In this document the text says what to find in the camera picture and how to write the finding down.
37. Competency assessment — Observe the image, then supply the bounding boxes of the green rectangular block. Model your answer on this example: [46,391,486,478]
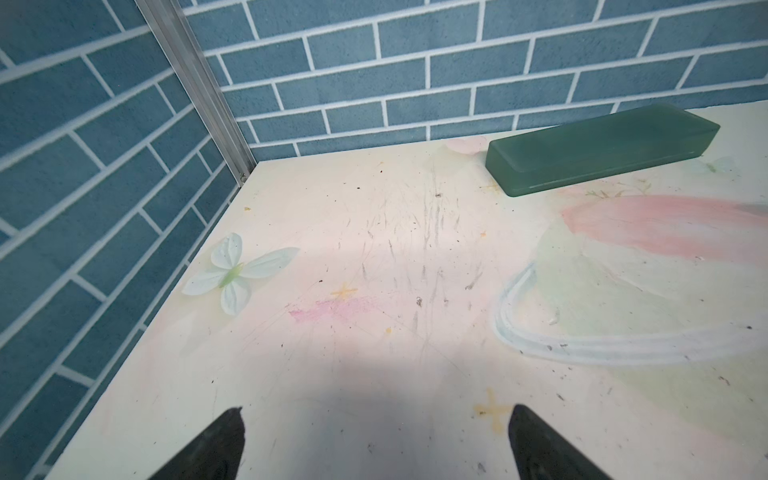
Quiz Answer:
[485,104,720,197]

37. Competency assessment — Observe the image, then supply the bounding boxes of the aluminium corner post left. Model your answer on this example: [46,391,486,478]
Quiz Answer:
[136,0,257,186]

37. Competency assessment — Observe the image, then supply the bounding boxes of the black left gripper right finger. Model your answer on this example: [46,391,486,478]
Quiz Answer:
[508,404,611,480]

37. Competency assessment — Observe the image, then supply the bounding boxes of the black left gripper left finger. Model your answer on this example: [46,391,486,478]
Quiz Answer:
[150,407,245,480]

